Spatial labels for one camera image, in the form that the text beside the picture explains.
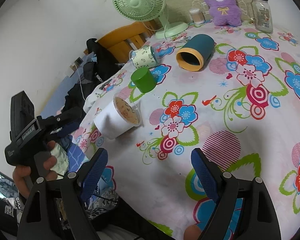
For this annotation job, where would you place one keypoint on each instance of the cotton swab container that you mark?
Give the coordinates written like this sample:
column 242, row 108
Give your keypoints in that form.
column 197, row 16

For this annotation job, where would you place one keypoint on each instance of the wooden chair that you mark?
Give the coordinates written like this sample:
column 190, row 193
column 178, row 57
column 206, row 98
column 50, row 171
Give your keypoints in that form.
column 121, row 41

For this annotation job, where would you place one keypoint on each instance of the teal cup with yellow rim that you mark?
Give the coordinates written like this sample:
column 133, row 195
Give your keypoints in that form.
column 195, row 52

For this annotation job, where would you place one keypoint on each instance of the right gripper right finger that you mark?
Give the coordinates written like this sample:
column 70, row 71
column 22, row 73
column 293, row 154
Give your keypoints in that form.
column 257, row 218

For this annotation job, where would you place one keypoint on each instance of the pale green patterned cup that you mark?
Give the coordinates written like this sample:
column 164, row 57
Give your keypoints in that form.
column 143, row 57

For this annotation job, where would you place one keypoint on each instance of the black clothing pile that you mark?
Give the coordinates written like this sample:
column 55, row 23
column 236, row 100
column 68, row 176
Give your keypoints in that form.
column 96, row 70

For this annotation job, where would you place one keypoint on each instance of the white paper-wrapped clear cup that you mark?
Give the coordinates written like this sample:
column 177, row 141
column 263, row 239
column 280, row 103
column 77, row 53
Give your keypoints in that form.
column 117, row 117

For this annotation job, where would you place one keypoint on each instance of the green desk fan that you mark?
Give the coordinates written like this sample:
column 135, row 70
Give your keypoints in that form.
column 147, row 10

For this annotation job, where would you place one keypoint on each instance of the floral tablecloth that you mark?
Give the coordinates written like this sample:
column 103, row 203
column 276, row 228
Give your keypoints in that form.
column 242, row 109

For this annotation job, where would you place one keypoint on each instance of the green cylindrical cup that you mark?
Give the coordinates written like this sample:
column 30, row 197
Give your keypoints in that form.
column 143, row 80

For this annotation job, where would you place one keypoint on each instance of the person's right hand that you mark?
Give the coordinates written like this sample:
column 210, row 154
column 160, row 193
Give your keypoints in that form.
column 192, row 232

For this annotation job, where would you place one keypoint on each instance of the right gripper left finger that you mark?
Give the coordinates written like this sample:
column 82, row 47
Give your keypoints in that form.
column 40, row 218

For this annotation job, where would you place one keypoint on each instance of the purple plush toy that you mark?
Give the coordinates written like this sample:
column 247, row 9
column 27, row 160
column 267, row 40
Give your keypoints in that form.
column 224, row 12

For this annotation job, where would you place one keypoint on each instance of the white fan power plug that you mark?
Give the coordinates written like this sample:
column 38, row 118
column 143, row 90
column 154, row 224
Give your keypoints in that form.
column 180, row 39

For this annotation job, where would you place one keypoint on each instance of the glass jar with black lid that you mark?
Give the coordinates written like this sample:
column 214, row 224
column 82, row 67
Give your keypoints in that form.
column 262, row 15

